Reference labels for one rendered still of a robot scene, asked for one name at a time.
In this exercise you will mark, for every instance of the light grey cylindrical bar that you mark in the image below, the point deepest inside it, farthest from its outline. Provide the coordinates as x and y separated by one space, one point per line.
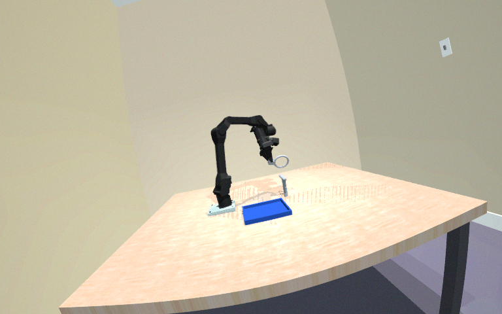
283 179

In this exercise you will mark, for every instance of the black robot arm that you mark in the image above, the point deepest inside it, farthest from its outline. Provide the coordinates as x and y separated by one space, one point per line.
223 181

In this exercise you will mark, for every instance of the blue tray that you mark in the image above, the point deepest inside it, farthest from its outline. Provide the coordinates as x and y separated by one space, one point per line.
264 211

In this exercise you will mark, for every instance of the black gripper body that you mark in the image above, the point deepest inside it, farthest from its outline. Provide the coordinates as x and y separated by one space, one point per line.
264 143

